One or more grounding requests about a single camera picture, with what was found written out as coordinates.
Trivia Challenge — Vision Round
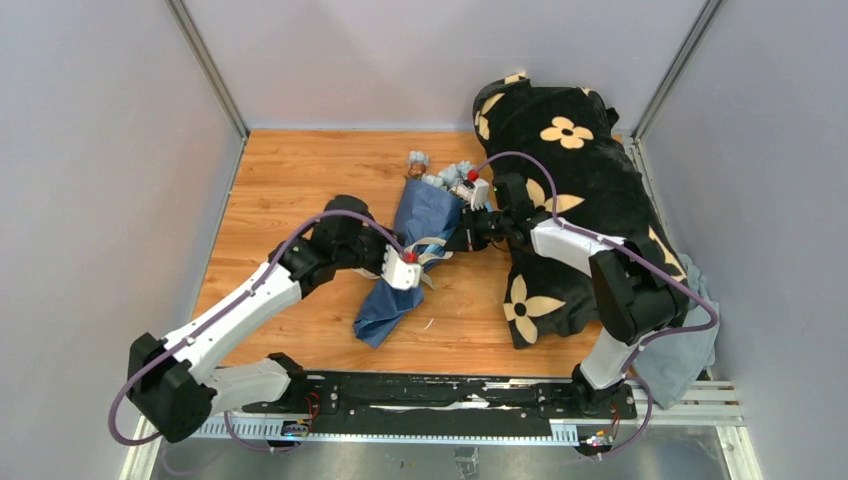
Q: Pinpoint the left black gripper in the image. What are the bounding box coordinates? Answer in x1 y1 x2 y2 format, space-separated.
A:
337 222 407 279

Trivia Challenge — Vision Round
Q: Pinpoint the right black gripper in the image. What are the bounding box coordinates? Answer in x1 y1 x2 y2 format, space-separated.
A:
444 202 512 253

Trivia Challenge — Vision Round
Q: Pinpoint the cream printed ribbon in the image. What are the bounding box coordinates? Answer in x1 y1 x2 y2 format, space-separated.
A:
354 237 453 288

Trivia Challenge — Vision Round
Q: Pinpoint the blue wrapping paper sheet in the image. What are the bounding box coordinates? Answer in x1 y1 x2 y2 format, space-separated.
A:
353 179 487 348

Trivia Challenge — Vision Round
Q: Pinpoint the fake flower bunch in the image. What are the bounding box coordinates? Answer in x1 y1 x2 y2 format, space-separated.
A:
405 150 478 193

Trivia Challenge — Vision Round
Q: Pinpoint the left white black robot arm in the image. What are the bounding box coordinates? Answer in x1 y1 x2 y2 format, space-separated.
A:
108 195 421 446

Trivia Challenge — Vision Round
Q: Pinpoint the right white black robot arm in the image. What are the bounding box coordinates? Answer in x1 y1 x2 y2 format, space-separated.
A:
445 172 689 418

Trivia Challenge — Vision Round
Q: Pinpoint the black floral plush blanket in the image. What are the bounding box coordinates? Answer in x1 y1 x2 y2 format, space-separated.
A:
472 73 687 349

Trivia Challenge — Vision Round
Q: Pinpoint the grey blue cloth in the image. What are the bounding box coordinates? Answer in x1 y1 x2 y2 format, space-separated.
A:
632 254 720 409

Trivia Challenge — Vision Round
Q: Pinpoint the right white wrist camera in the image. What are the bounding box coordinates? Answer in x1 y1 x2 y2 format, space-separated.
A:
452 178 490 211

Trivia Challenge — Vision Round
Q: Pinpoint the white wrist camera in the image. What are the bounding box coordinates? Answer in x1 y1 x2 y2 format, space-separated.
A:
452 178 490 211
380 248 423 291

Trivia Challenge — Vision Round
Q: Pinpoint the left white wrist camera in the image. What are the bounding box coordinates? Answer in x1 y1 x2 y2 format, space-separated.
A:
380 248 423 291

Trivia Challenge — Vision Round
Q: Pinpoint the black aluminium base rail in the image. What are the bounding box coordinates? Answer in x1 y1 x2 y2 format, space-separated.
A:
135 367 747 458

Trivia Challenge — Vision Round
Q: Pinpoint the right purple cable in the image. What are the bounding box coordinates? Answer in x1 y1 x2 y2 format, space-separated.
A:
466 150 721 460

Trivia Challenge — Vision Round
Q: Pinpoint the left aluminium corner post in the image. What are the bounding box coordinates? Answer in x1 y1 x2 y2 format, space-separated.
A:
164 0 250 141

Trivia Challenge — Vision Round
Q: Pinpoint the aluminium corner post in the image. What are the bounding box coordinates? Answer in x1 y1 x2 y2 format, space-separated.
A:
631 0 724 141
164 0 250 141

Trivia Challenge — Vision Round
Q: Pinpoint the right aluminium corner post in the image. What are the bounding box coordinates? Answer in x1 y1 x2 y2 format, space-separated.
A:
631 0 724 141

